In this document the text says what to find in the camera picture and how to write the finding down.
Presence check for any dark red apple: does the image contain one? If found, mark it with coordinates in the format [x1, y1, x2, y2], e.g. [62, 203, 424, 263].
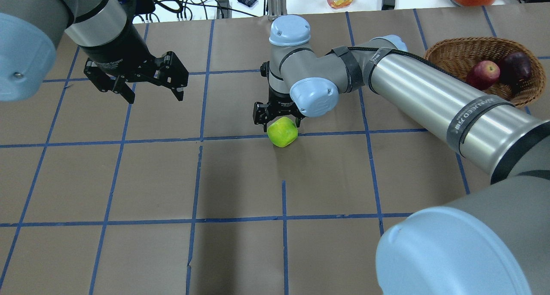
[497, 51, 532, 85]

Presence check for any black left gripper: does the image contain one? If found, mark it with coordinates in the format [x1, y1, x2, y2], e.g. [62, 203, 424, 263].
[83, 24, 189, 104]

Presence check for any green apple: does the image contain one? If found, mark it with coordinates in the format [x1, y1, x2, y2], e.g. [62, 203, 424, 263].
[267, 117, 298, 148]

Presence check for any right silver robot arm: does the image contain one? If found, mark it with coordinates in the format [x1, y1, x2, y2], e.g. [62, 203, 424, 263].
[253, 15, 550, 295]

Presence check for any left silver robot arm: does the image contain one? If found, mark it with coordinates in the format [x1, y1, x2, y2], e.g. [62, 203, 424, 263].
[0, 0, 189, 104]

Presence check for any red yellow apple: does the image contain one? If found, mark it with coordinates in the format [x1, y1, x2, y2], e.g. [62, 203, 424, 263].
[466, 60, 501, 90]

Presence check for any aluminium frame post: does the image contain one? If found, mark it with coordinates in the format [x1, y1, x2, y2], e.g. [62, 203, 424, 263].
[266, 0, 287, 21]

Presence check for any woven wicker basket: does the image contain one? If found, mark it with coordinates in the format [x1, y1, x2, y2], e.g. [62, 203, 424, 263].
[425, 37, 546, 109]

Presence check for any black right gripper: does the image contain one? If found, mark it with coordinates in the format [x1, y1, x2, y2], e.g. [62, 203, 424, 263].
[253, 61, 306, 133]

